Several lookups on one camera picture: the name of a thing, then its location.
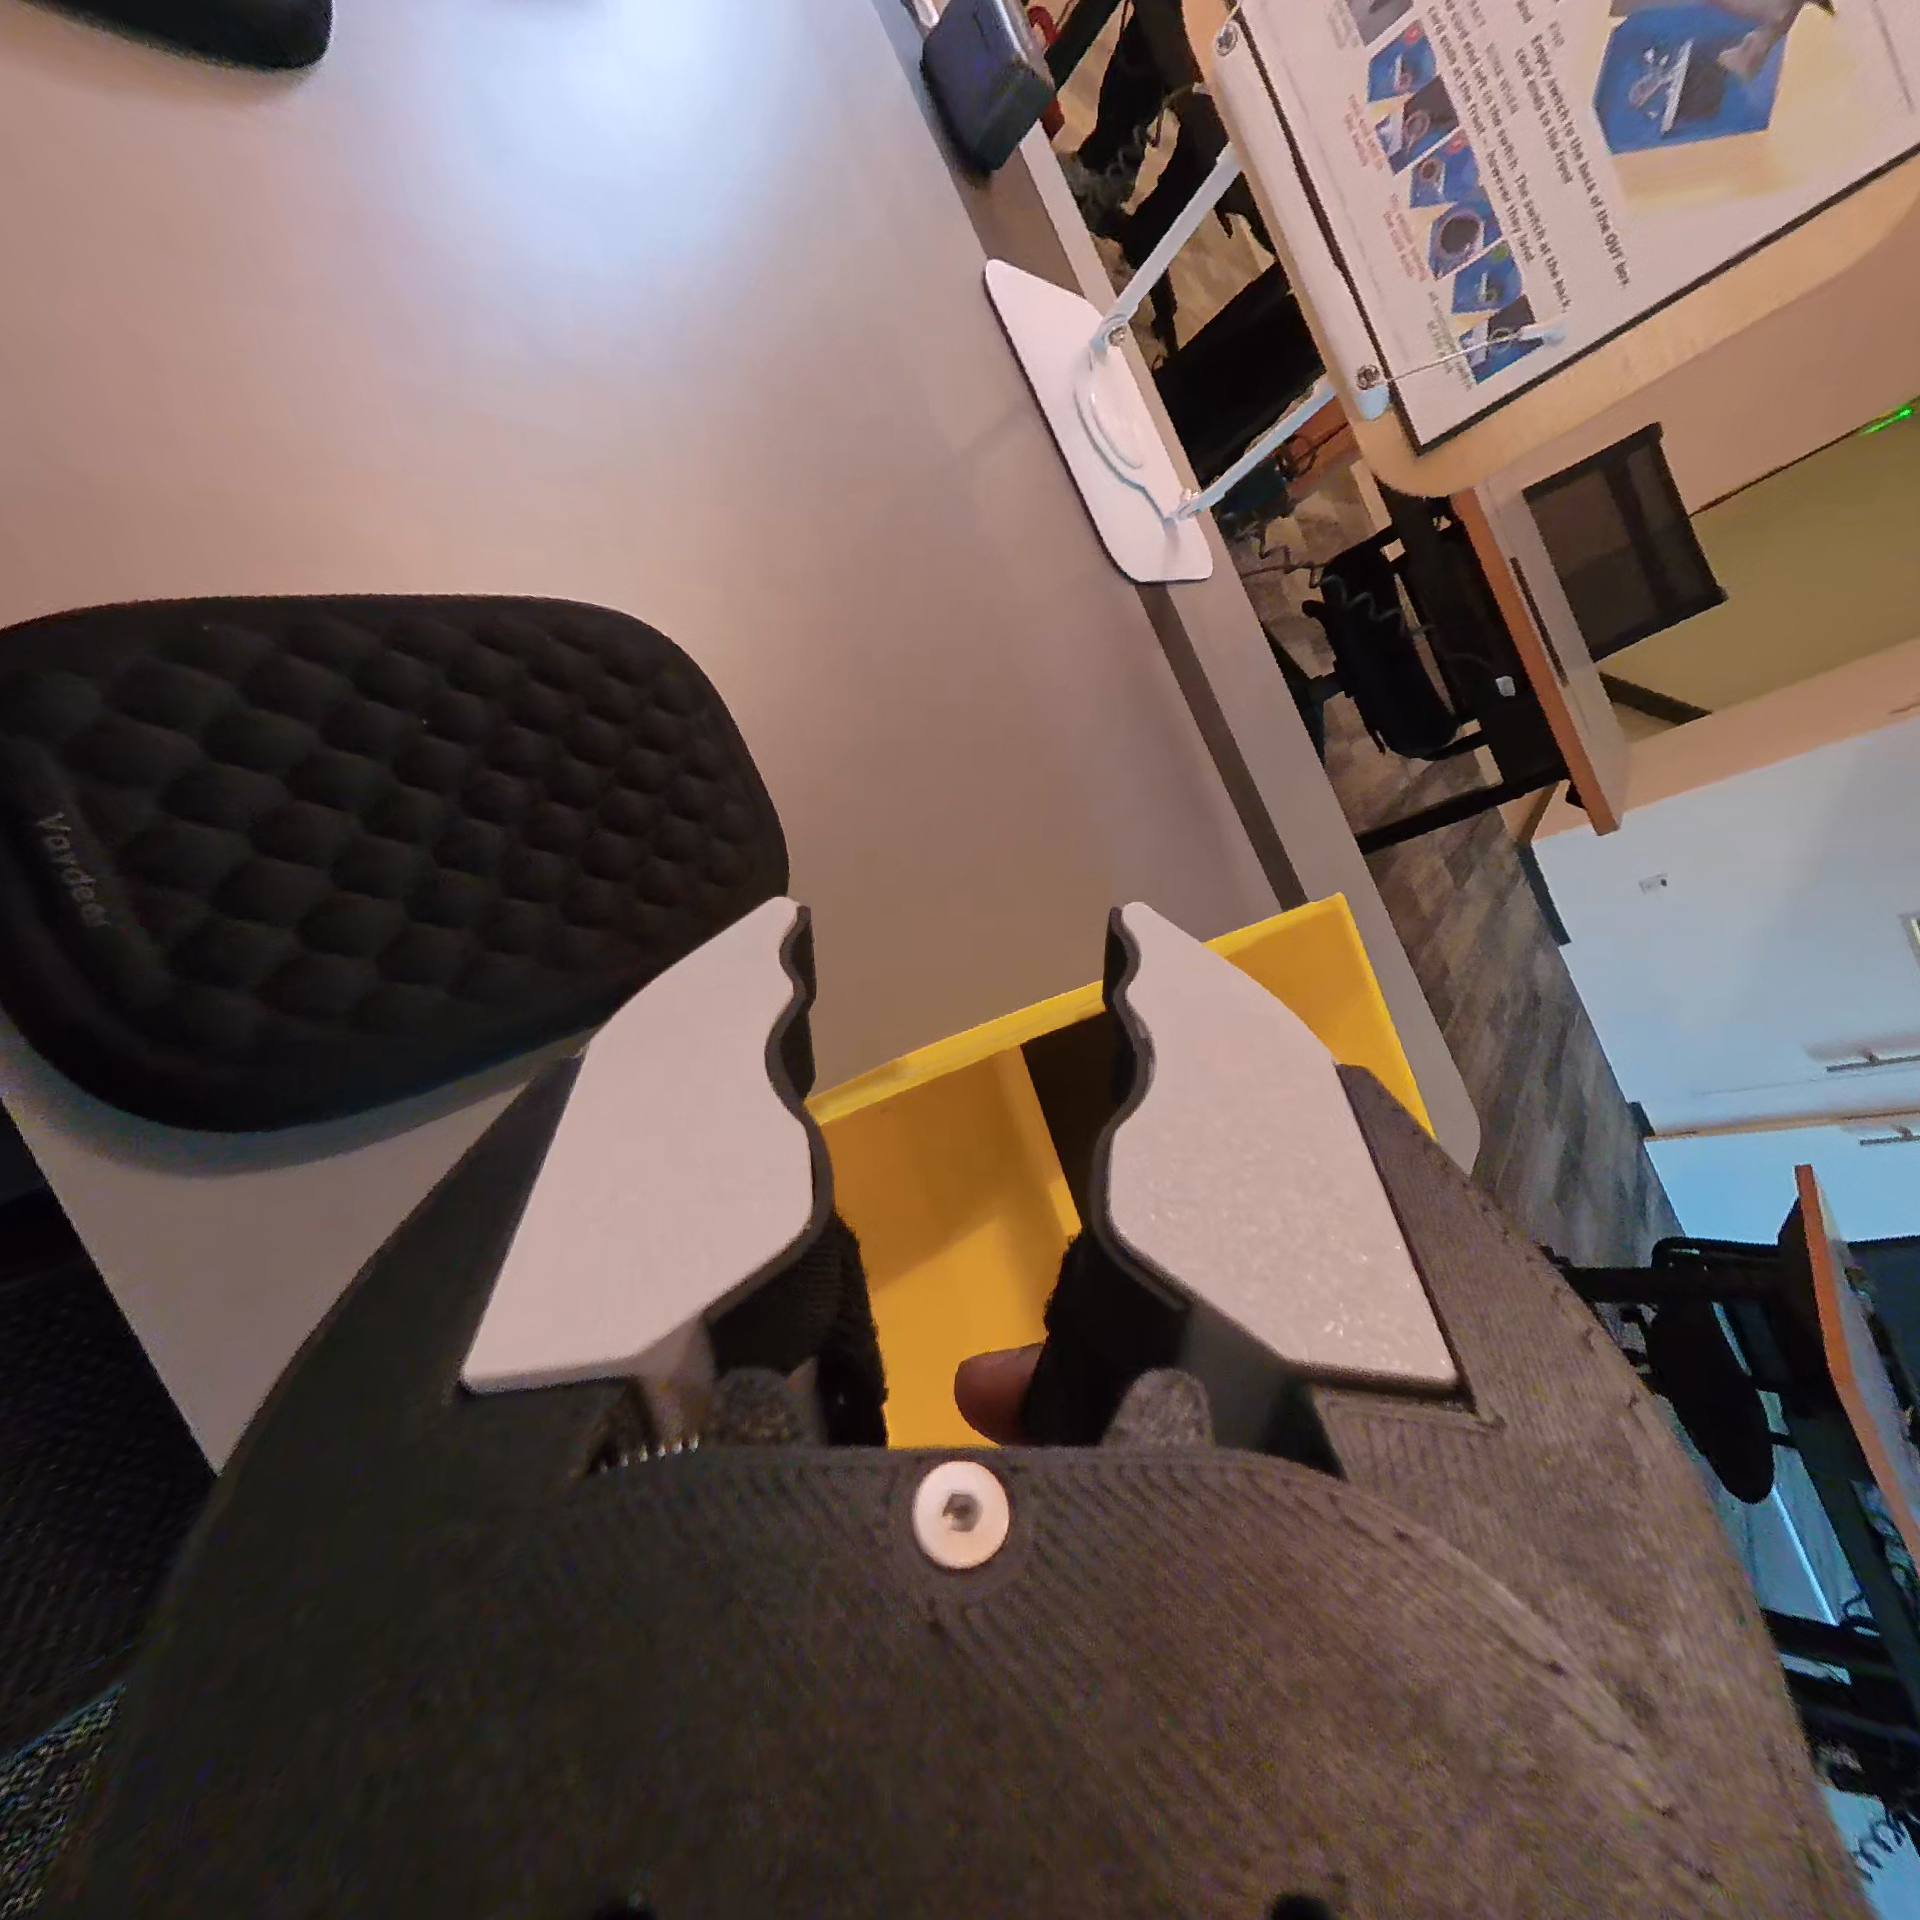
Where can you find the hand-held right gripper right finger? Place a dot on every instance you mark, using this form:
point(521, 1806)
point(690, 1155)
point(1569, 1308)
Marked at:
point(1260, 1200)

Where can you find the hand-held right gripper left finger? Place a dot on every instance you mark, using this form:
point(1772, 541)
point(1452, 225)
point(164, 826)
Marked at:
point(660, 1185)

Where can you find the yellow plastic bin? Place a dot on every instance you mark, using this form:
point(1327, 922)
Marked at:
point(960, 1170)

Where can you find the grey desk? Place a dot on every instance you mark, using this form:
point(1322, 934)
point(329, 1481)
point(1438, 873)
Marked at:
point(600, 375)

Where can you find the person's right hand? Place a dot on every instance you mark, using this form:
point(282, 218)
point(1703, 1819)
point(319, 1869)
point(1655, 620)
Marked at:
point(993, 1394)

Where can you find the black screen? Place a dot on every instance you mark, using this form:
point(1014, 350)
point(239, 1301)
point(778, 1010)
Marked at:
point(1621, 541)

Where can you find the instruction poster board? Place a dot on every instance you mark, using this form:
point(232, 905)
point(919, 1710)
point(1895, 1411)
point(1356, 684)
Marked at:
point(1575, 180)

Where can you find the grey power adapter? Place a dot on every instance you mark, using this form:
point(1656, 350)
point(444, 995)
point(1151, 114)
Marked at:
point(983, 75)

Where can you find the red container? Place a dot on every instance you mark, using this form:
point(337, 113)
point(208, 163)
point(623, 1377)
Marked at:
point(1041, 18)

